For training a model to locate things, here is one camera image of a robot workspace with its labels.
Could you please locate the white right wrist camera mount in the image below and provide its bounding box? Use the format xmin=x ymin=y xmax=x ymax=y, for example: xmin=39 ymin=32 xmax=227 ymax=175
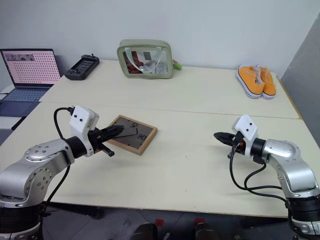
xmin=231 ymin=114 xmax=260 ymax=157

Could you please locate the orange canvas shoe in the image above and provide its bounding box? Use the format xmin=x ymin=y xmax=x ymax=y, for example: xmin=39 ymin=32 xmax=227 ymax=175
xmin=256 ymin=65 xmax=277 ymax=100
xmin=235 ymin=64 xmax=266 ymax=100

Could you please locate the open laptop computer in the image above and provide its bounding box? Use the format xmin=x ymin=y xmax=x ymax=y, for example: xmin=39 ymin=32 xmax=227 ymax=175
xmin=0 ymin=48 xmax=63 ymax=118

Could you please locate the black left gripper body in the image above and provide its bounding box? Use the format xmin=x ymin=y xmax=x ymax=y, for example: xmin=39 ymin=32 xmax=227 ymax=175
xmin=87 ymin=128 xmax=116 ymax=157

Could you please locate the red item in bag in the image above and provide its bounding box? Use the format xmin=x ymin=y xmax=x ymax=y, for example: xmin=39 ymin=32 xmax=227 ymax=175
xmin=123 ymin=50 xmax=143 ymax=75

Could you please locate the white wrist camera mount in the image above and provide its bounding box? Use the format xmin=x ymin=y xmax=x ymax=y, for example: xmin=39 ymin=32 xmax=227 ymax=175
xmin=231 ymin=114 xmax=260 ymax=157
xmin=68 ymin=105 xmax=100 ymax=158

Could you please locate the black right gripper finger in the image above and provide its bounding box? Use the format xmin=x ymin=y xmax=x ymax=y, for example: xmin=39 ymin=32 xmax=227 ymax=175
xmin=213 ymin=131 xmax=236 ymax=140
xmin=214 ymin=135 xmax=236 ymax=147

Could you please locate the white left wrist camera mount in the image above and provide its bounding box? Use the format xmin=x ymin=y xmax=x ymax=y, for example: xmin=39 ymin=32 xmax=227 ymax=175
xmin=68 ymin=105 xmax=100 ymax=158

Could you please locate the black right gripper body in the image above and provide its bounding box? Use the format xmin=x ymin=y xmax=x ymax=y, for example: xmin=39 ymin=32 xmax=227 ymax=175
xmin=227 ymin=131 xmax=247 ymax=160

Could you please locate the black handheld controller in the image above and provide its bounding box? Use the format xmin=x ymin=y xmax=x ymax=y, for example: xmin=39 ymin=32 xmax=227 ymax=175
xmin=64 ymin=53 xmax=101 ymax=82

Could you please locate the wooden framed square clock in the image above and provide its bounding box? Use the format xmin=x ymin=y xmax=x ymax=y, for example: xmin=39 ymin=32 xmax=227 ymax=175
xmin=106 ymin=114 xmax=159 ymax=157

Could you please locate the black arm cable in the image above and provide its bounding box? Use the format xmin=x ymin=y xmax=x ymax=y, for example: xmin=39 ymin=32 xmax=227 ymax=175
xmin=228 ymin=144 xmax=289 ymax=201
xmin=44 ymin=106 xmax=76 ymax=206

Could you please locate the grey partition panel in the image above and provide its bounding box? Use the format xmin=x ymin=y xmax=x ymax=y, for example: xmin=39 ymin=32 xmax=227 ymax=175
xmin=279 ymin=14 xmax=320 ymax=151

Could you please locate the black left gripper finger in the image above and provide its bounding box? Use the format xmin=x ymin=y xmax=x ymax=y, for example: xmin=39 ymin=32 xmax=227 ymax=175
xmin=100 ymin=125 xmax=125 ymax=136
xmin=103 ymin=130 xmax=124 ymax=142

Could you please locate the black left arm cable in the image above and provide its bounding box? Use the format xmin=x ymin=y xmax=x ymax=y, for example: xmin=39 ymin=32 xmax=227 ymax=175
xmin=44 ymin=106 xmax=76 ymax=206

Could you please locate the dark rounded shape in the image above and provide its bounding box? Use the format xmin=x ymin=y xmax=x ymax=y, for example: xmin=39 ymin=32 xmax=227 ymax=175
xmin=194 ymin=222 xmax=221 ymax=240
xmin=134 ymin=222 xmax=159 ymax=240

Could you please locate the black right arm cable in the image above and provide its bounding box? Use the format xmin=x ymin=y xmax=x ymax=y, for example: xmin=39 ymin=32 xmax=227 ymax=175
xmin=228 ymin=144 xmax=289 ymax=201

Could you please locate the green clear toiletry bag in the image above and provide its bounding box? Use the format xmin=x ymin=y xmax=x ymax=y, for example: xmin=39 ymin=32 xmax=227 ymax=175
xmin=116 ymin=38 xmax=175 ymax=80

